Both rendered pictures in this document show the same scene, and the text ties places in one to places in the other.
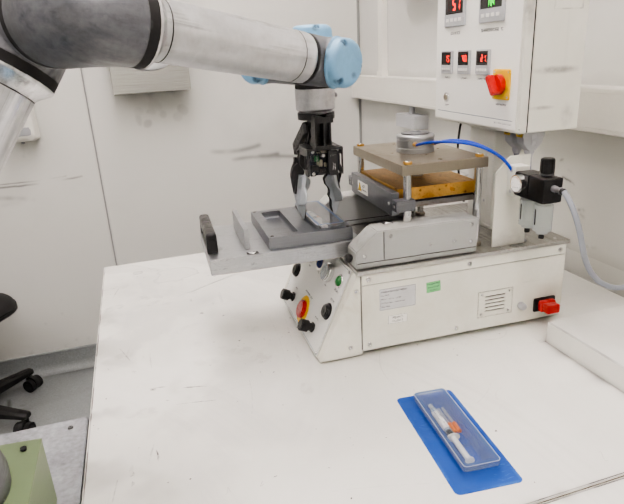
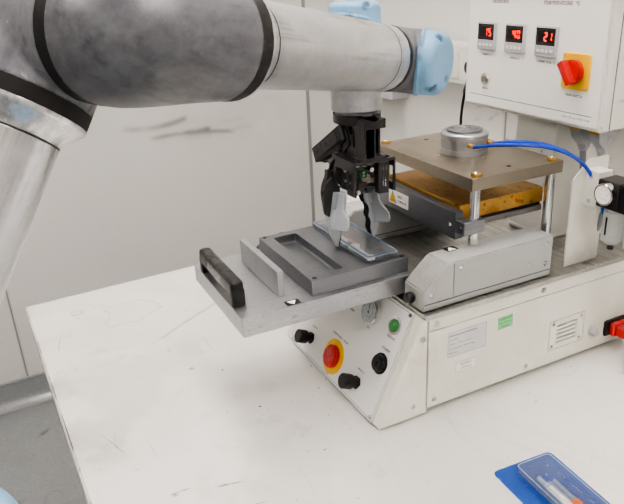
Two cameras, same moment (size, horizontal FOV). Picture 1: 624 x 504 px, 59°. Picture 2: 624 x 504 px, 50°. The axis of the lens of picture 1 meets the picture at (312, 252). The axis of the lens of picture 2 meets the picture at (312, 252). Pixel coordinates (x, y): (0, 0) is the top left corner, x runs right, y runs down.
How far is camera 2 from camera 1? 0.29 m
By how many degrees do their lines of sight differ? 11
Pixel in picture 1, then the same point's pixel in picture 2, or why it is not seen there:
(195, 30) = (301, 44)
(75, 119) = not seen: outside the picture
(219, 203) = (137, 195)
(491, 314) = (562, 345)
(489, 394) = (596, 453)
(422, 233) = (495, 260)
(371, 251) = (440, 288)
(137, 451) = not seen: outside the picture
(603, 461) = not seen: outside the picture
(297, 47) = (393, 50)
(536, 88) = (622, 78)
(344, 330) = (407, 387)
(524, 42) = (613, 23)
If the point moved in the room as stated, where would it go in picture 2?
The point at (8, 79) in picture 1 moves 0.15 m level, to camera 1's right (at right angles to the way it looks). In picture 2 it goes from (37, 126) to (229, 109)
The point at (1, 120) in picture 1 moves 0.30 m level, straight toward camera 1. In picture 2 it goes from (27, 186) to (238, 316)
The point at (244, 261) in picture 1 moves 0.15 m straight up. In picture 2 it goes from (284, 314) to (276, 214)
